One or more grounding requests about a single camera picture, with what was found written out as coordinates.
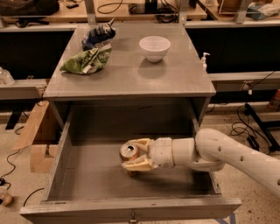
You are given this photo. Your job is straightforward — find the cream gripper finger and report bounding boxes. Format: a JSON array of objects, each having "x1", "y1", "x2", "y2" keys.
[
  {"x1": 127, "y1": 138, "x2": 154, "y2": 153},
  {"x1": 122, "y1": 155, "x2": 155, "y2": 172}
]

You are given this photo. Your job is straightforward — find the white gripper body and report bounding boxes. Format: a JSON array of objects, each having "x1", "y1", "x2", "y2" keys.
[{"x1": 149, "y1": 137, "x2": 174, "y2": 168}]

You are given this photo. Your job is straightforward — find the orange soda can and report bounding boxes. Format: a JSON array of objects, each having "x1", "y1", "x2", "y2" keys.
[{"x1": 119, "y1": 143, "x2": 140, "y2": 163}]

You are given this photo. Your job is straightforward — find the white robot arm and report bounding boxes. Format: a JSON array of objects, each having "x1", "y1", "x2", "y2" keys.
[{"x1": 119, "y1": 129, "x2": 280, "y2": 197}]

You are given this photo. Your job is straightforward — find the metal drawer knob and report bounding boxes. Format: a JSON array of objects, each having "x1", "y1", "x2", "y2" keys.
[{"x1": 129, "y1": 213, "x2": 138, "y2": 224}]

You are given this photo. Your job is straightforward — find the grey open drawer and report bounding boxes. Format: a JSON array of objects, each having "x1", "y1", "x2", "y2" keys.
[{"x1": 20, "y1": 99, "x2": 241, "y2": 224}]

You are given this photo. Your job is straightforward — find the grey wooden cabinet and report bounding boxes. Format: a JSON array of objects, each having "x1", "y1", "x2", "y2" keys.
[{"x1": 44, "y1": 22, "x2": 215, "y2": 123}]

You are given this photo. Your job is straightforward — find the white ceramic bowl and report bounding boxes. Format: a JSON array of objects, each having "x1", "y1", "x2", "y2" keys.
[{"x1": 139, "y1": 36, "x2": 171, "y2": 62}]

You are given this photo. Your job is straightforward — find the green chip bag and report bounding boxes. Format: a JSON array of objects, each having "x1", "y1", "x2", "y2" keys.
[{"x1": 59, "y1": 45, "x2": 112, "y2": 74}]

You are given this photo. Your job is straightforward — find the white pump bottle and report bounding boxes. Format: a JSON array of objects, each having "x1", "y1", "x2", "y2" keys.
[{"x1": 201, "y1": 52, "x2": 210, "y2": 71}]

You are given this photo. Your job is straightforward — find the blue chip bag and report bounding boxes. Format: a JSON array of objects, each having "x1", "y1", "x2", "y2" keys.
[{"x1": 81, "y1": 19, "x2": 116, "y2": 51}]

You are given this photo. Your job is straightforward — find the clear plastic container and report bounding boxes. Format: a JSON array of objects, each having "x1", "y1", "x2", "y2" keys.
[{"x1": 0, "y1": 67, "x2": 15, "y2": 87}]

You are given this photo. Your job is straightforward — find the black bag on desk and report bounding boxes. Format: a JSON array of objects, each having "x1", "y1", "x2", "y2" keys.
[{"x1": 0, "y1": 0, "x2": 60, "y2": 17}]

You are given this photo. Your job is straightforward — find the black power cable right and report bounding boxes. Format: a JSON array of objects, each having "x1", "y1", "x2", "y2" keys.
[{"x1": 229, "y1": 103, "x2": 274, "y2": 157}]

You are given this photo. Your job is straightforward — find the black coiled desk cable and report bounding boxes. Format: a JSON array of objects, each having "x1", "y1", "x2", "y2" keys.
[{"x1": 153, "y1": 0, "x2": 179, "y2": 25}]

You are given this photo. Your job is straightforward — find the black floor cable left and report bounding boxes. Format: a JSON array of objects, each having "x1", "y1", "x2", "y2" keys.
[{"x1": 0, "y1": 125, "x2": 25, "y2": 191}]

